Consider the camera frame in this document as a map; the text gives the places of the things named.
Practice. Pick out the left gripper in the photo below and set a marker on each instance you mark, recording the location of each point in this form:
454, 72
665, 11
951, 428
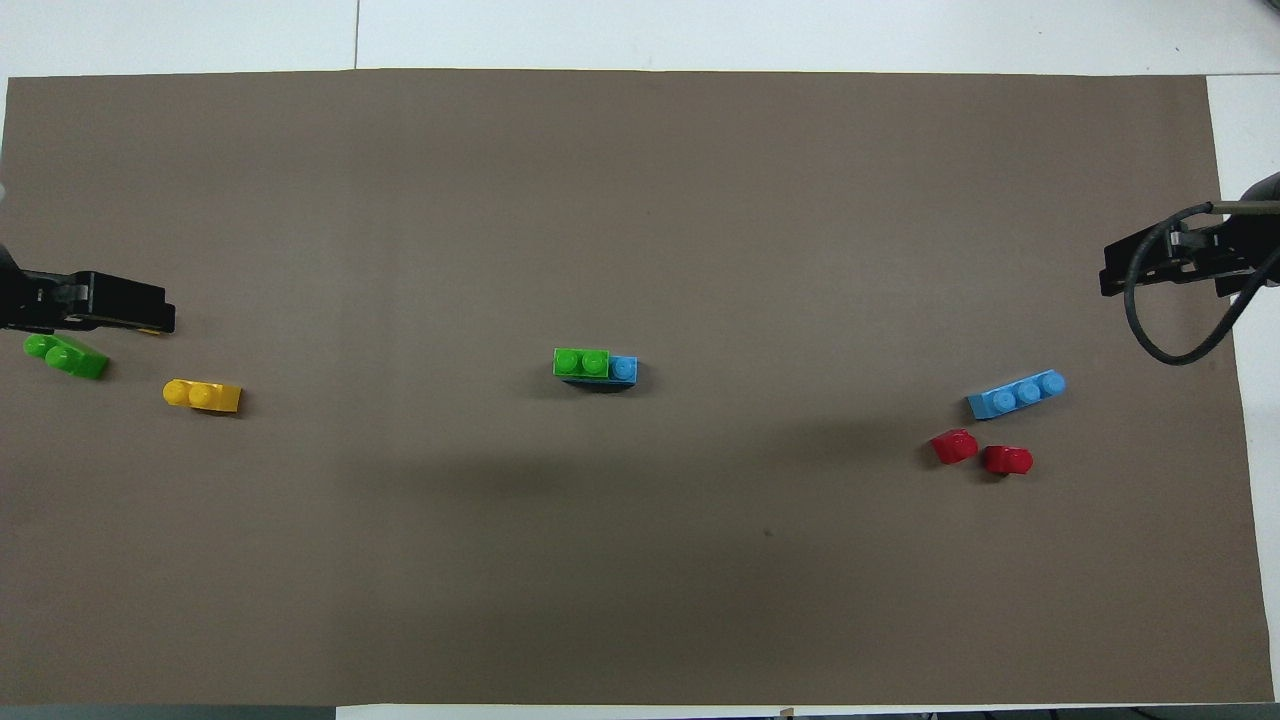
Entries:
30, 300

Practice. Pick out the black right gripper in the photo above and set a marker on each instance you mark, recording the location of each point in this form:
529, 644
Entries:
1245, 250

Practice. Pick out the green two-stud block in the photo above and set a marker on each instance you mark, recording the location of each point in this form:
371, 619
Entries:
581, 362
65, 356

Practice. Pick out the blue three-stud block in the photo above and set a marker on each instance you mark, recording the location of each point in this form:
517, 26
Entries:
624, 369
1015, 395

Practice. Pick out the yellow two-stud block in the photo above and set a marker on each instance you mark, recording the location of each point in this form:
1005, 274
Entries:
203, 395

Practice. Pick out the red single-stud block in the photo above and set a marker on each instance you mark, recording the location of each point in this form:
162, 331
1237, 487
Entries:
954, 446
1008, 460

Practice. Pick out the brown table mat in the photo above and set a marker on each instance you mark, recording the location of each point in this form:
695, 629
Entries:
640, 200

